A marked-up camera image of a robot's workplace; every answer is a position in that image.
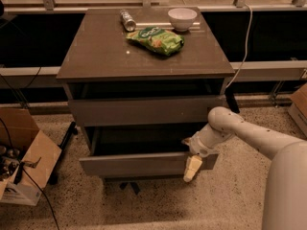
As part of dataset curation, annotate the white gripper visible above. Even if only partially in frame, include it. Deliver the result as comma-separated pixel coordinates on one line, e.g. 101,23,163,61
181,131,218,182

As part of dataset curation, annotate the grey drawer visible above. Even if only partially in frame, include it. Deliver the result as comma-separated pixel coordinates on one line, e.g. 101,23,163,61
68,96,226,127
79,125,220,178

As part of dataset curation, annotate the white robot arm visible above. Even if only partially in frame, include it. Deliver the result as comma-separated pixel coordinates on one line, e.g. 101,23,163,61
182,106,307,230

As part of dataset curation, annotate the grey top drawer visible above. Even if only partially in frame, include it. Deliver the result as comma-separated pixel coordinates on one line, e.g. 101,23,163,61
68,96,226,127

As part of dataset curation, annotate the grey three-drawer cabinet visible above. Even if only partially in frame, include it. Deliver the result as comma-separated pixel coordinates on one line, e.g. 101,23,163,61
57,9,234,184

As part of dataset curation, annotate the open cardboard box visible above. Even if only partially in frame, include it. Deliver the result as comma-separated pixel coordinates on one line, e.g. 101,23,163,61
0,108,61,206

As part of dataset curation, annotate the green chip bag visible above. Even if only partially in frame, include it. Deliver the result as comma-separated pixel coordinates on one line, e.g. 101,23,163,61
126,27,184,57

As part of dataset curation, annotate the cardboard box at right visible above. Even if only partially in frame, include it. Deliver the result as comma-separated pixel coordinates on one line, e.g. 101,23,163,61
288,83,307,136

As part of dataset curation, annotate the white ceramic bowl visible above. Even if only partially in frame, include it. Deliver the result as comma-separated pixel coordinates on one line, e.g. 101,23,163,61
168,8,198,32

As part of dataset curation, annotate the black stand leg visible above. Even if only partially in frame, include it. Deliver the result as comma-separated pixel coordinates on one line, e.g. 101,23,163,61
48,122,78,185

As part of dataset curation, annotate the silver metal can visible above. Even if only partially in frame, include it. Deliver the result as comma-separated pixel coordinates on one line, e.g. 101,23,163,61
120,10,136,32

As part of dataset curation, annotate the white power cable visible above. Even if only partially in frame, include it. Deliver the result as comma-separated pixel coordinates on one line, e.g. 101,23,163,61
224,4,253,90

